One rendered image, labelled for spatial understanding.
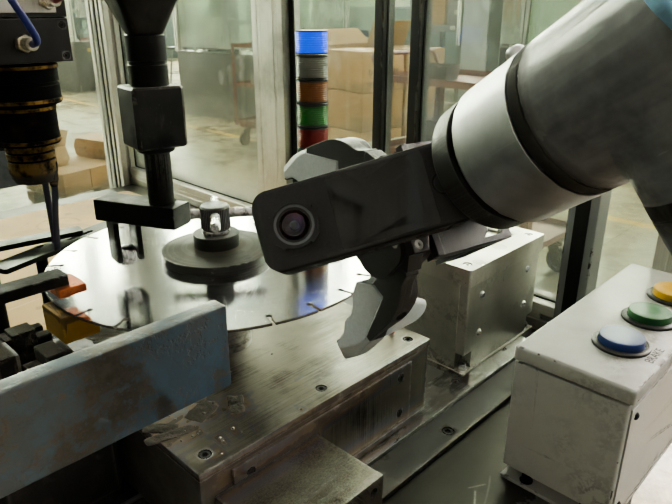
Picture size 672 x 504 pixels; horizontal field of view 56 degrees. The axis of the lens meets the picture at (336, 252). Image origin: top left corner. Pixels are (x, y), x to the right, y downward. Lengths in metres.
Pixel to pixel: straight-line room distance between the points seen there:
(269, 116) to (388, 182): 0.92
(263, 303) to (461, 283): 0.29
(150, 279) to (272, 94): 0.69
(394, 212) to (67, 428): 0.23
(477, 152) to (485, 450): 0.47
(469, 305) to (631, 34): 0.56
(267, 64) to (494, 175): 0.97
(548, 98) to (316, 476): 0.39
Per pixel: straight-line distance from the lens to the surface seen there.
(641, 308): 0.70
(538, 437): 0.64
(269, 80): 1.23
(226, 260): 0.61
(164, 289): 0.59
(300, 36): 0.88
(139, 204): 0.57
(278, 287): 0.57
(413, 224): 0.33
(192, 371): 0.44
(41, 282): 0.56
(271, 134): 1.25
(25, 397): 0.39
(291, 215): 0.33
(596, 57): 0.25
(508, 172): 0.29
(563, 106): 0.26
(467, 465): 0.70
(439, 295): 0.79
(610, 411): 0.59
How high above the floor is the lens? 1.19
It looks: 21 degrees down
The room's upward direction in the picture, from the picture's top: straight up
